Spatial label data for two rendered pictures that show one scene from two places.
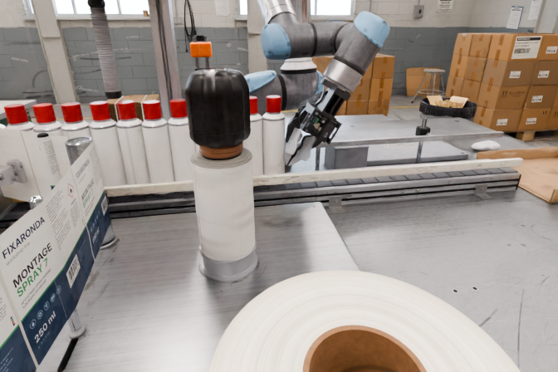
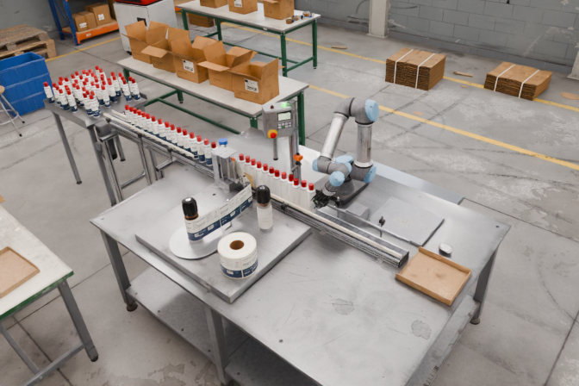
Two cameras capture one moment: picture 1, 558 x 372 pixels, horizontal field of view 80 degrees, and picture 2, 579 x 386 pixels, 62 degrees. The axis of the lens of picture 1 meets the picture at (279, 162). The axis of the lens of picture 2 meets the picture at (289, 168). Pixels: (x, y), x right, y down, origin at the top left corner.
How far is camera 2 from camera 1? 241 cm
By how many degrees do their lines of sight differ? 46
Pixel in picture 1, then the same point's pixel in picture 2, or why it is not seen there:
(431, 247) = (324, 258)
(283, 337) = (235, 237)
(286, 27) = (318, 163)
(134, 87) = (439, 31)
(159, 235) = not seen: hidden behind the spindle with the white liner
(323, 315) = (242, 238)
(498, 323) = (302, 277)
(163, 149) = (277, 185)
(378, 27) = (333, 180)
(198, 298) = (252, 232)
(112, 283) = (243, 219)
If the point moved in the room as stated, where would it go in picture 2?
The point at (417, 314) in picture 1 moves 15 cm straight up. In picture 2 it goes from (250, 245) to (247, 222)
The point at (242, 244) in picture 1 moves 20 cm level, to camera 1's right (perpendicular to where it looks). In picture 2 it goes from (264, 225) to (286, 242)
